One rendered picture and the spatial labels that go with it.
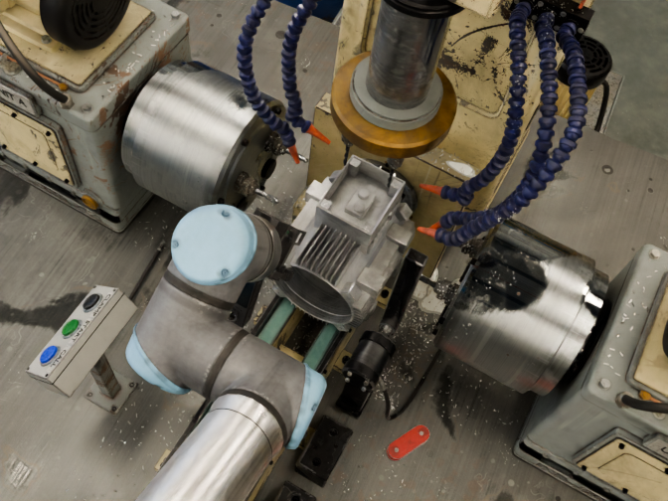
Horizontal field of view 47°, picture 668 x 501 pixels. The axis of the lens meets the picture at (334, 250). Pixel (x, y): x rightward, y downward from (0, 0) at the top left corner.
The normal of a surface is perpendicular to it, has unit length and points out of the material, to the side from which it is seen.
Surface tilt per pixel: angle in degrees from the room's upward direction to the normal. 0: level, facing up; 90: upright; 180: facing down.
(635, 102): 0
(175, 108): 20
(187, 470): 30
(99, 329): 50
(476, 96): 90
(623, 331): 0
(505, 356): 69
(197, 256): 25
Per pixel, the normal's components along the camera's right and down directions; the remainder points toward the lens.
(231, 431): 0.27, -0.76
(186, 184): -0.42, 0.53
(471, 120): -0.48, 0.75
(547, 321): -0.18, -0.01
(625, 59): 0.10, -0.47
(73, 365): 0.73, 0.05
